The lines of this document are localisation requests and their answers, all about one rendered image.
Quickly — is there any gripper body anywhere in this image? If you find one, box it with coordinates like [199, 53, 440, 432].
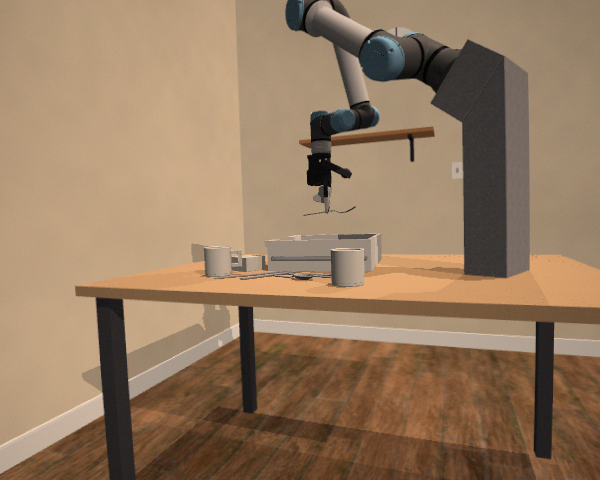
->
[307, 153, 332, 186]

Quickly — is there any grey mug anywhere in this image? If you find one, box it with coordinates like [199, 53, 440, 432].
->
[204, 246, 242, 277]
[331, 248, 365, 287]

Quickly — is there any grey metal spoon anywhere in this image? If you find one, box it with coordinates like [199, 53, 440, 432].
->
[272, 273, 314, 280]

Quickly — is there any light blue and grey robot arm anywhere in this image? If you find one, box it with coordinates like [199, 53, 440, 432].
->
[285, 0, 461, 154]

